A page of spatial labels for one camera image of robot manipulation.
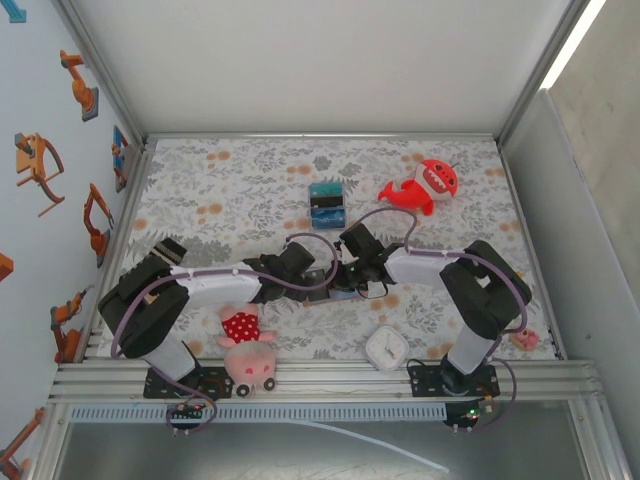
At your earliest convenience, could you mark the white square clock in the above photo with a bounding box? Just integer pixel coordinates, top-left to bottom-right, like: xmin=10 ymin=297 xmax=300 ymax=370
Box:
xmin=364 ymin=324 xmax=409 ymax=372

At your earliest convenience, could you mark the pink pig plush toy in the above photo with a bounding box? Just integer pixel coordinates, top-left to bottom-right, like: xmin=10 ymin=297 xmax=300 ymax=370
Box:
xmin=215 ymin=302 xmax=279 ymax=399

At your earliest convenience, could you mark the red shark plush toy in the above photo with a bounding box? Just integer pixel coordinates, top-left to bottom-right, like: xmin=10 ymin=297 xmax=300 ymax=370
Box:
xmin=377 ymin=158 xmax=459 ymax=216

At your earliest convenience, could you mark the floral patterned table mat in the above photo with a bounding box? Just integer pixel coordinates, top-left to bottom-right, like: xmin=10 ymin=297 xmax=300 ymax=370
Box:
xmin=97 ymin=137 xmax=560 ymax=362

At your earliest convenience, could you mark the black white striped sock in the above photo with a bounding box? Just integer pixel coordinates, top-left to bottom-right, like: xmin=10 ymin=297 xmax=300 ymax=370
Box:
xmin=149 ymin=237 xmax=188 ymax=265

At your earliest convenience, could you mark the small pink donut toy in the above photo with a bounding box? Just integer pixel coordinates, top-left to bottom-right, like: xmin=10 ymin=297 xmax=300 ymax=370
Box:
xmin=509 ymin=327 xmax=540 ymax=350

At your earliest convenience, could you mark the white plastic tube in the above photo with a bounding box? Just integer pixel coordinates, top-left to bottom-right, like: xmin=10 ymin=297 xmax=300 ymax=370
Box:
xmin=294 ymin=418 xmax=450 ymax=474

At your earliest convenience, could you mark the thin black cable loop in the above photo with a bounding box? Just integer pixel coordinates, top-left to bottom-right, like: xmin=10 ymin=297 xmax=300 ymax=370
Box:
xmin=357 ymin=279 xmax=390 ymax=301

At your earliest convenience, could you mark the wide aluminium frame beam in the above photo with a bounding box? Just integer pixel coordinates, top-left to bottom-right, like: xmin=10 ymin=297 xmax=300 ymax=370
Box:
xmin=48 ymin=358 xmax=601 ymax=401

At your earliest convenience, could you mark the aluminium frame profile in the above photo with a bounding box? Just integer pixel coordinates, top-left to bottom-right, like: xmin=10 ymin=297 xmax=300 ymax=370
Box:
xmin=74 ymin=142 xmax=154 ymax=361
xmin=143 ymin=131 xmax=501 ymax=144

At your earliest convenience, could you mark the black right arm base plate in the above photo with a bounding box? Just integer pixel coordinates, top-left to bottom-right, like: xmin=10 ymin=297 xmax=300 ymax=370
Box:
xmin=407 ymin=359 xmax=500 ymax=399

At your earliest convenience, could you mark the grey slotted cable duct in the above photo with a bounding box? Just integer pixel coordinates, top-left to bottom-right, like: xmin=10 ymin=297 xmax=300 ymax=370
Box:
xmin=69 ymin=403 xmax=448 ymax=422

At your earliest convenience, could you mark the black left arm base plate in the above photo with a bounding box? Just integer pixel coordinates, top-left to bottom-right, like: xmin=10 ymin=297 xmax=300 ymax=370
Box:
xmin=143 ymin=366 xmax=235 ymax=400

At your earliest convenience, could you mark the blue orange machine wall sticker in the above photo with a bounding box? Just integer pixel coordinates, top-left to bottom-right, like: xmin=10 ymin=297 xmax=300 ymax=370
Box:
xmin=110 ymin=125 xmax=132 ymax=194

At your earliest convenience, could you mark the aluminium frame post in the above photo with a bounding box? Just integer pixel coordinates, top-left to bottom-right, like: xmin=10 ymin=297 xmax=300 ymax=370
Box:
xmin=49 ymin=0 xmax=151 ymax=149
xmin=492 ymin=0 xmax=596 ymax=149

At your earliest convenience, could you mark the orange gripper wall sticker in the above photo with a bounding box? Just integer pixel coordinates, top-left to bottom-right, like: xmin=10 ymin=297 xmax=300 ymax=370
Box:
xmin=13 ymin=132 xmax=66 ymax=218

